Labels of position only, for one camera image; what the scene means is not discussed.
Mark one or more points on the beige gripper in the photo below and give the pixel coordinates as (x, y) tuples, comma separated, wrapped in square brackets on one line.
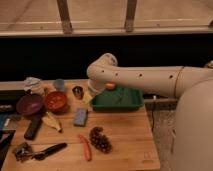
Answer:
[(95, 88)]

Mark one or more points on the red bowl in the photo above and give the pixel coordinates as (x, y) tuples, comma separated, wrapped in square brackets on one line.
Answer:
[(55, 101)]

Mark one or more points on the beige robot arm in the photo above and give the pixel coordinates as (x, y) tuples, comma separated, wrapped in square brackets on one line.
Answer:
[(192, 143)]

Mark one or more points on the small metal cup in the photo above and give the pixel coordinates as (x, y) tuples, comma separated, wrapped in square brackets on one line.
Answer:
[(78, 92)]

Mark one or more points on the blue sponge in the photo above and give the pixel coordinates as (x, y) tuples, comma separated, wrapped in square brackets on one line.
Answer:
[(81, 116)]

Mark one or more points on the orange ball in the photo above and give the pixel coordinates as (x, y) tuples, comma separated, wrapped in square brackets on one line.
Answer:
[(110, 86)]

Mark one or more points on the small blue cup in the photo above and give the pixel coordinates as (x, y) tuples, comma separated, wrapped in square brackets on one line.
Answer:
[(59, 84)]

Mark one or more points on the green plastic tray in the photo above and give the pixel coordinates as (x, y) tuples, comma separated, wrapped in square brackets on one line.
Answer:
[(119, 99)]

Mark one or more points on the bunch of dark grapes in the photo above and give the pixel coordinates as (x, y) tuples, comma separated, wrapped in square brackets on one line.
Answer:
[(99, 140)]

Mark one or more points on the banana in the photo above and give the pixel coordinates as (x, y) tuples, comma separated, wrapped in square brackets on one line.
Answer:
[(50, 120)]

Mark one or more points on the crumpled white cloth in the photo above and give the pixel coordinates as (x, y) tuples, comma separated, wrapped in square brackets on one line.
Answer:
[(34, 86)]

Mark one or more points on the black remote control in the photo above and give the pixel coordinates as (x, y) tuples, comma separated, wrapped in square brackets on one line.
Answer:
[(33, 127)]

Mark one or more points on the purple bowl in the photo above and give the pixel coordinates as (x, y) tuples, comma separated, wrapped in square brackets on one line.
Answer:
[(29, 104)]

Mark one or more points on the crumpled foil wrapper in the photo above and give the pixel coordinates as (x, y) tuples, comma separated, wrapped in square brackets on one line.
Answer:
[(22, 152)]

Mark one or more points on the dark box at left edge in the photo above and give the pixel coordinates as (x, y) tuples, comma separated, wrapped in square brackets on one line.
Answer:
[(7, 129)]

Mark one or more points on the black handled tool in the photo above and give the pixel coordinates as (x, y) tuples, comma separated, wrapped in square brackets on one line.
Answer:
[(49, 151)]

